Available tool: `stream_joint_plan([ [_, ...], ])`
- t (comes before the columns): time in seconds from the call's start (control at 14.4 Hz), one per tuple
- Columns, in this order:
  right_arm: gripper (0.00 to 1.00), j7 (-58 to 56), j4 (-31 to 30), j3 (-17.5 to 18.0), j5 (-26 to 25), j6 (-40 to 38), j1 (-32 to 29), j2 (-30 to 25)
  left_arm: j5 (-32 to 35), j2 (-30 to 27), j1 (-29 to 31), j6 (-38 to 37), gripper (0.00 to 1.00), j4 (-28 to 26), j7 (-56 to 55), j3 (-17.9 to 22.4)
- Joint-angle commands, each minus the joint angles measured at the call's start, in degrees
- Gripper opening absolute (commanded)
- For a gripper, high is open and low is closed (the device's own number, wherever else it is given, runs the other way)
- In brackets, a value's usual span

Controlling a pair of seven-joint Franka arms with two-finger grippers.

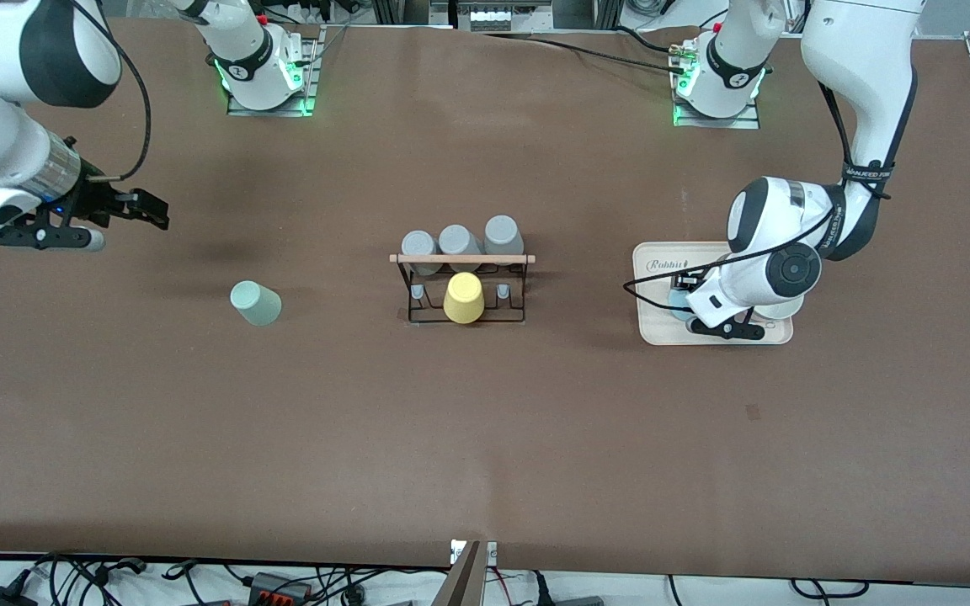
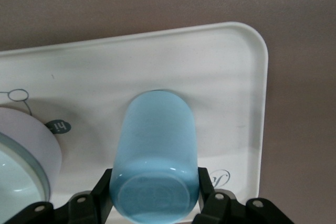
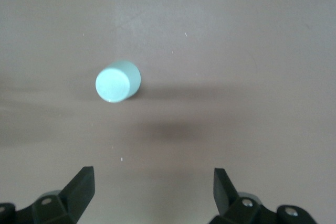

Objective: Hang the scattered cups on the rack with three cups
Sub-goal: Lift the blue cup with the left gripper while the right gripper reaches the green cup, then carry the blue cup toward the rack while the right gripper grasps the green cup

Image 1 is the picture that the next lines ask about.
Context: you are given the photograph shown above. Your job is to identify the white bowl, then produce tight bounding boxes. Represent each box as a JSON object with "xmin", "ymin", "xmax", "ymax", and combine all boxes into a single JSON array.
[{"xmin": 753, "ymin": 293, "xmax": 807, "ymax": 322}]

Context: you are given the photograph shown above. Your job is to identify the short black table cable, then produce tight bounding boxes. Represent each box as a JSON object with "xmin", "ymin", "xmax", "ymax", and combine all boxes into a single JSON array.
[{"xmin": 616, "ymin": 25, "xmax": 676, "ymax": 55}]

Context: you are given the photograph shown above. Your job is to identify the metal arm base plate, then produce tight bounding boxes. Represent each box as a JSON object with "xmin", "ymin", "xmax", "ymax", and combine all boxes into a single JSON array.
[
  {"xmin": 674, "ymin": 38, "xmax": 762, "ymax": 130},
  {"xmin": 227, "ymin": 25, "xmax": 320, "ymax": 118}
]

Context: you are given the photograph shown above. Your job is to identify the tangled black floor cables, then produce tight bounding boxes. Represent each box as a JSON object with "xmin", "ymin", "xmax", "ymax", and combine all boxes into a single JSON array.
[{"xmin": 30, "ymin": 551, "xmax": 151, "ymax": 606}]

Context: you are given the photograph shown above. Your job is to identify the grey cup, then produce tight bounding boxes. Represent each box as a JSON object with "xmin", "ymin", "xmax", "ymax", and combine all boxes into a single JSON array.
[
  {"xmin": 401, "ymin": 231, "xmax": 439, "ymax": 276},
  {"xmin": 438, "ymin": 225, "xmax": 484, "ymax": 272},
  {"xmin": 483, "ymin": 215, "xmax": 525, "ymax": 266}
]

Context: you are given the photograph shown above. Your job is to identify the pale green cup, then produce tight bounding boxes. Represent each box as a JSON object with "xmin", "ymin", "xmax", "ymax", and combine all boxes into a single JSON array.
[{"xmin": 230, "ymin": 280, "xmax": 282, "ymax": 327}]

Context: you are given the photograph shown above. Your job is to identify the beige plastic tray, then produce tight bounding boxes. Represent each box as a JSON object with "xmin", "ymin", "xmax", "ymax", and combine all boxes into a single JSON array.
[{"xmin": 632, "ymin": 242, "xmax": 794, "ymax": 347}]

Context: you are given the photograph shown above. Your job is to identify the long black table cable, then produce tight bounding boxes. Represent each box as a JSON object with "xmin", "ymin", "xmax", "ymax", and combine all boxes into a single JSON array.
[{"xmin": 483, "ymin": 32, "xmax": 678, "ymax": 75}]

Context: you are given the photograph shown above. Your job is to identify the wooden camera post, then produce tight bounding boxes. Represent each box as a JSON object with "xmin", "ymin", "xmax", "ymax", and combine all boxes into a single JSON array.
[{"xmin": 432, "ymin": 541, "xmax": 487, "ymax": 606}]

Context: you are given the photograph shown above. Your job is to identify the black power strip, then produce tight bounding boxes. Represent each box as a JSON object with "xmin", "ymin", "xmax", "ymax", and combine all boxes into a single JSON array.
[{"xmin": 248, "ymin": 571, "xmax": 316, "ymax": 606}]

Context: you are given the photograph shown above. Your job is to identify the yellow cup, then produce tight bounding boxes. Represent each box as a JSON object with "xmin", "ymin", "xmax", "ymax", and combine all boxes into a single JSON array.
[{"xmin": 443, "ymin": 271, "xmax": 485, "ymax": 324}]

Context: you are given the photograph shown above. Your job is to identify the black wire cup rack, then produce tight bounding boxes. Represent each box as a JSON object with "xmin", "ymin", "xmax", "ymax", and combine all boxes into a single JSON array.
[{"xmin": 390, "ymin": 252, "xmax": 536, "ymax": 327}]

